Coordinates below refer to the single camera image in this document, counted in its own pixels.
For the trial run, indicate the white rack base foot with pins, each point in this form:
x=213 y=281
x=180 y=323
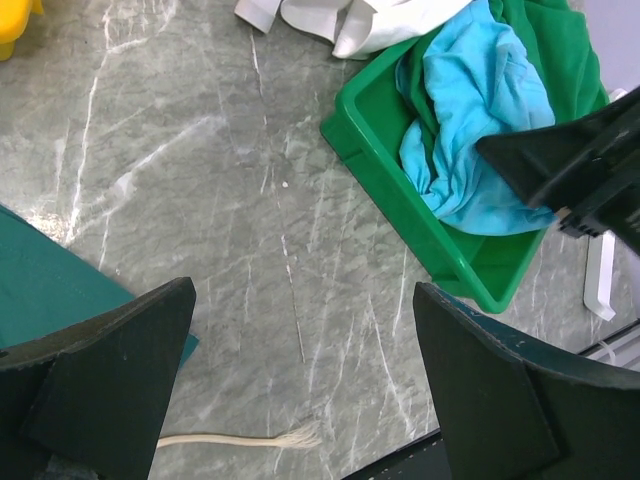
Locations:
x=598 y=285

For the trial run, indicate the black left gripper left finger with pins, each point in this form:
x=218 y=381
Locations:
x=96 y=393

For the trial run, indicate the light blue t shirt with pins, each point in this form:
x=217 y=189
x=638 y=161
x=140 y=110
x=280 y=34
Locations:
x=470 y=79

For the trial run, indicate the green cloth in bin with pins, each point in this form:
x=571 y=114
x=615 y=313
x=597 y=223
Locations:
x=556 y=41

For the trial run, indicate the yellow plastic bin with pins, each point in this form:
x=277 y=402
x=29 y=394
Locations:
x=14 y=17

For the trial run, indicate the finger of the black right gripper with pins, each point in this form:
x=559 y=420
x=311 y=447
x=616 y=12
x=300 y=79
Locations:
x=586 y=170

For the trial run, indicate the white t shirt on hanger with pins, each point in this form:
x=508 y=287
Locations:
x=356 y=28

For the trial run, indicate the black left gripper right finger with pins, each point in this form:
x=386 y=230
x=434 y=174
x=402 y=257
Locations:
x=511 y=406

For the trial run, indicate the dark teal garment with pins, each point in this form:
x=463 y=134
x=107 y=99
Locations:
x=45 y=287

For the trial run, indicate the green plastic bin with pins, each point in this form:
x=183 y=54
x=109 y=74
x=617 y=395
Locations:
x=365 y=131

